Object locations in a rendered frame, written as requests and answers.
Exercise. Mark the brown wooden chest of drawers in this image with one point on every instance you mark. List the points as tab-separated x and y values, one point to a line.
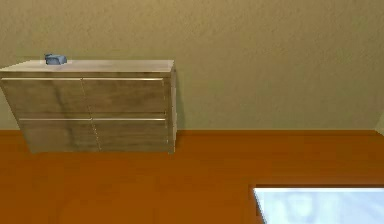
100	106

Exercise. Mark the small blue object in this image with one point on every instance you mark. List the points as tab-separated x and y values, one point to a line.
55	59

